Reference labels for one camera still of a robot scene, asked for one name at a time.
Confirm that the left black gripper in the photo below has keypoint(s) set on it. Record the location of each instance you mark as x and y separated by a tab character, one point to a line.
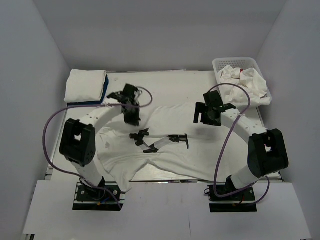
134	120

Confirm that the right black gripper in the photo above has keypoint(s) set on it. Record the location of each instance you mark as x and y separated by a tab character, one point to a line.
201	107

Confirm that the white robot print t shirt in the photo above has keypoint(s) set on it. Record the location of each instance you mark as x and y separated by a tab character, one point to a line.
167	138

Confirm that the white red print t shirt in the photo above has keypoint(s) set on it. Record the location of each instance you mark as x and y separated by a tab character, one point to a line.
237	84

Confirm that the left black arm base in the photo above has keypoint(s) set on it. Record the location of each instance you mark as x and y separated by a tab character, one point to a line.
86	200

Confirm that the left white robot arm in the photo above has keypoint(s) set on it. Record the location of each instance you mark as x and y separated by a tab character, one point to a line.
78	142

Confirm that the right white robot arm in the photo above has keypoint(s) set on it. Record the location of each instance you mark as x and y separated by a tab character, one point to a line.
266	152

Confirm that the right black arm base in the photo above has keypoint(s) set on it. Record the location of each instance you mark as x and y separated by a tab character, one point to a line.
243	202

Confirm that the folded white t shirt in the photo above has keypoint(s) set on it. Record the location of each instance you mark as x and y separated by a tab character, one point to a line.
77	72

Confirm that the white plastic basket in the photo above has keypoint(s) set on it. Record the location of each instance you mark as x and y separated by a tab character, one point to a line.
236	62

